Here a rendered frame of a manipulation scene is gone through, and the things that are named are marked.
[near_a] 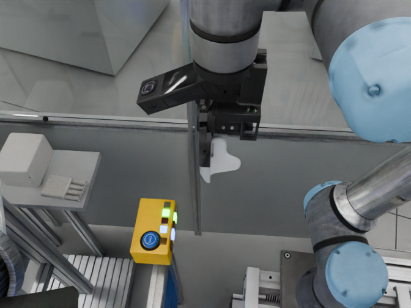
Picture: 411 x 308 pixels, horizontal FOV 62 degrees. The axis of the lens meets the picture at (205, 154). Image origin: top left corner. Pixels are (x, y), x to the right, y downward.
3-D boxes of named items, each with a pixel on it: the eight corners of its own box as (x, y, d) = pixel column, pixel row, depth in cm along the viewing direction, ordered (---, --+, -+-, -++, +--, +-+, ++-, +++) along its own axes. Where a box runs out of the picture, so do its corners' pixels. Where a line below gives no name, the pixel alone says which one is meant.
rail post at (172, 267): (176, 296, 183) (160, 243, 119) (183, 297, 183) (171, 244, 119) (175, 304, 180) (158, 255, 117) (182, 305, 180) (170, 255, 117)
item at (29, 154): (14, 148, 133) (0, 130, 124) (55, 150, 133) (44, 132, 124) (-4, 186, 123) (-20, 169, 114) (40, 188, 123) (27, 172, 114)
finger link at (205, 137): (209, 173, 47) (211, 117, 43) (198, 172, 47) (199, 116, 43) (211, 154, 51) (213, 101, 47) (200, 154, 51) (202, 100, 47)
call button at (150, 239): (144, 233, 91) (144, 231, 90) (159, 234, 91) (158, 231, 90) (142, 248, 89) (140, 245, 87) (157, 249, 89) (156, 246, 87)
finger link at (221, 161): (238, 195, 51) (243, 142, 46) (199, 193, 51) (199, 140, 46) (238, 183, 54) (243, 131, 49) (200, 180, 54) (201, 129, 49)
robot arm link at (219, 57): (186, 42, 34) (192, -3, 38) (188, 77, 37) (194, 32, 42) (262, 45, 33) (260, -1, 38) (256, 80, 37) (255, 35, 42)
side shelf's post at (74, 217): (99, 250, 197) (43, 175, 130) (106, 251, 197) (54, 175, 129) (97, 257, 195) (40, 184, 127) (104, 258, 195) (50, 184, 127)
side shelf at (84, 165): (13, 151, 136) (9, 146, 134) (101, 156, 135) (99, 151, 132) (-14, 205, 122) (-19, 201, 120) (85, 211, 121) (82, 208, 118)
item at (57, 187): (51, 176, 126) (49, 173, 124) (89, 182, 124) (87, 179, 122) (41, 197, 121) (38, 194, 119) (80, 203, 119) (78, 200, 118)
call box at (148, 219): (145, 212, 105) (140, 197, 97) (177, 215, 105) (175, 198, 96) (136, 264, 96) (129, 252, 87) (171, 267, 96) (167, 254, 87)
